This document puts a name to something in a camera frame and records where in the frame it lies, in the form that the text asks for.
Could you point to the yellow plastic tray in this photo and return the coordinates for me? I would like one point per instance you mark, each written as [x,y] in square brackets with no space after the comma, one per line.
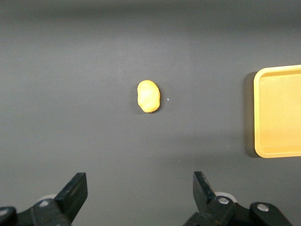
[279,110]

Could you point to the yellow toy potato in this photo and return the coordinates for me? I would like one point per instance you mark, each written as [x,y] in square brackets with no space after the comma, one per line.
[148,96]

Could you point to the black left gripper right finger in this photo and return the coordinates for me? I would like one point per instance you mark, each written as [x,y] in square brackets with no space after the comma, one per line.
[207,207]

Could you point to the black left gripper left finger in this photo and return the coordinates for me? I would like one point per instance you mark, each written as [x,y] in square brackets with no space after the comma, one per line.
[68,200]

